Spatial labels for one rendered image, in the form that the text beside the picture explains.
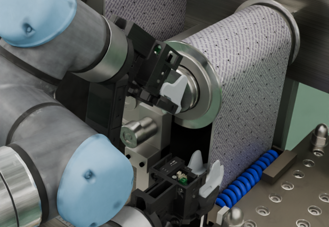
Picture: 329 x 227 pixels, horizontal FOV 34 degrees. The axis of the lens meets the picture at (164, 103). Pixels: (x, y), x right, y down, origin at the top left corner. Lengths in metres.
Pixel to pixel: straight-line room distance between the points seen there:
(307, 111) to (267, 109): 2.25
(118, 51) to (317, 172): 0.57
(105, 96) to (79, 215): 0.25
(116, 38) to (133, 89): 0.10
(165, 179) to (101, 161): 0.35
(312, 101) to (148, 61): 2.70
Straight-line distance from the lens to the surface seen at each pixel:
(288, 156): 1.06
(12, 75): 0.55
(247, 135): 0.98
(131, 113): 0.95
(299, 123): 3.12
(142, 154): 0.87
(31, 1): 0.53
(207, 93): 0.81
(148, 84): 0.69
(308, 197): 1.01
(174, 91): 0.77
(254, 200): 0.98
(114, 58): 0.61
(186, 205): 0.80
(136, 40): 0.67
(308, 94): 3.42
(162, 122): 0.86
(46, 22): 0.53
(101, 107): 0.68
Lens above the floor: 1.67
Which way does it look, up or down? 32 degrees down
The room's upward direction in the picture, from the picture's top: 3 degrees clockwise
